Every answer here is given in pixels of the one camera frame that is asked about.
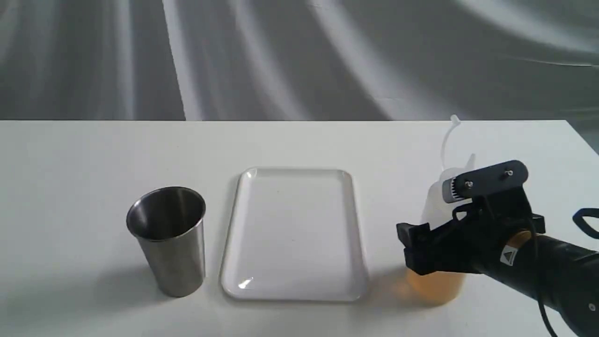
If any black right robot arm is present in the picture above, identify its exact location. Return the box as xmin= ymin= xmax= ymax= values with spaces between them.
xmin=402 ymin=187 xmax=598 ymax=337

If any stainless steel cup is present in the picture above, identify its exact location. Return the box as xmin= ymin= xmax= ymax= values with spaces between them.
xmin=126 ymin=186 xmax=207 ymax=297

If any grey fabric backdrop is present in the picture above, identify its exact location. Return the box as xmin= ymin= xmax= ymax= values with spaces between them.
xmin=0 ymin=0 xmax=599 ymax=151

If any translucent squeeze bottle amber liquid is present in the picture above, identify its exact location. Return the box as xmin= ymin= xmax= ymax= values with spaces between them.
xmin=406 ymin=114 xmax=476 ymax=307

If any black camera cable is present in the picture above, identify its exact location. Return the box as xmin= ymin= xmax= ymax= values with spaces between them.
xmin=452 ymin=206 xmax=599 ymax=337

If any white rectangular plastic tray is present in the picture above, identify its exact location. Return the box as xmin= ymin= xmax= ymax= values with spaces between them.
xmin=220 ymin=167 xmax=369 ymax=302

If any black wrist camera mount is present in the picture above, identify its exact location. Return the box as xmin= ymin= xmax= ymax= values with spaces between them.
xmin=441 ymin=160 xmax=529 ymax=204

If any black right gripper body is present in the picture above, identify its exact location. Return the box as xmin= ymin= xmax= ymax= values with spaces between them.
xmin=430 ymin=187 xmax=546 ymax=274

